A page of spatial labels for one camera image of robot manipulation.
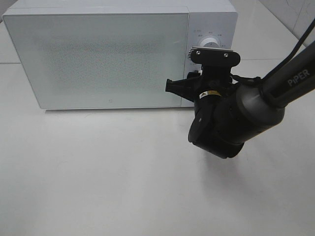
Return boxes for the white microwave oven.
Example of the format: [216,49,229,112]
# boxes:
[2,0,238,109]

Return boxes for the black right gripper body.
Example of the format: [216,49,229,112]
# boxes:
[165,66,232,115]

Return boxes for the white microwave door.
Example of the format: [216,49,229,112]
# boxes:
[4,14,188,110]

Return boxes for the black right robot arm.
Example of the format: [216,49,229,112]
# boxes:
[165,44,315,158]

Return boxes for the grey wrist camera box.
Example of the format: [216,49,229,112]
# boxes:
[188,47,241,68]

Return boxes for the white upper microwave knob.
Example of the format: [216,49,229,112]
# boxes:
[199,35,221,48]

